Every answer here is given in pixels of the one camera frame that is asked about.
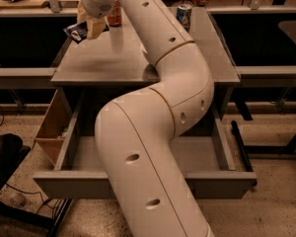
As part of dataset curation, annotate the blueberry rxbar dark wrapper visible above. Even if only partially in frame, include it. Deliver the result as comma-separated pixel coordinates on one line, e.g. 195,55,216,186
63,22,109,43

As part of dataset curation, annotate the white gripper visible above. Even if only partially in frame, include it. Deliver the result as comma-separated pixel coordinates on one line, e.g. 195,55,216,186
77,0,115,40

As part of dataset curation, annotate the wooden side box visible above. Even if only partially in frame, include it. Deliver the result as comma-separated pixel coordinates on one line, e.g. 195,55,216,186
36,88,72,165

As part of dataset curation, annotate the black cable on floor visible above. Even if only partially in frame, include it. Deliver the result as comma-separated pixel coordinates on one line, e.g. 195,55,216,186
0,102,68,220

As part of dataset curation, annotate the grey open top drawer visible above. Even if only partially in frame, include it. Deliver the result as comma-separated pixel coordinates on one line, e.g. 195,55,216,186
34,89,257,198

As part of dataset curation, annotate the black equipment base left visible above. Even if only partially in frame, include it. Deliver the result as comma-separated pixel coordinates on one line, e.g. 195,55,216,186
0,133,71,237

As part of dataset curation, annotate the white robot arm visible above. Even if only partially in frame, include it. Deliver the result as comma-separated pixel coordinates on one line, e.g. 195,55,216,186
81,0,214,237

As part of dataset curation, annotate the blue energy drink can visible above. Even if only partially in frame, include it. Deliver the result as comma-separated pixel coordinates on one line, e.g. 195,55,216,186
177,4,192,32

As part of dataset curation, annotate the red cola can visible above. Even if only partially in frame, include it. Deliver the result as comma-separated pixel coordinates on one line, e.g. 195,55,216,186
107,0,122,27

